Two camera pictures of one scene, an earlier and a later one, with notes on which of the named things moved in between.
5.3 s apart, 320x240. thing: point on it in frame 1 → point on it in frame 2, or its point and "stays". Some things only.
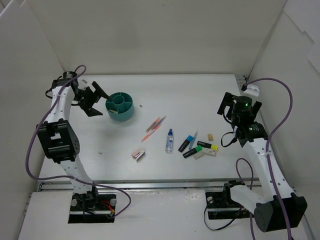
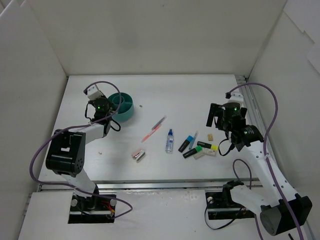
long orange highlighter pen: (146, 136) stays
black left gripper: (89, 99) → (100, 103)
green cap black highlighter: (198, 149) stays
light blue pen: (192, 141) stays
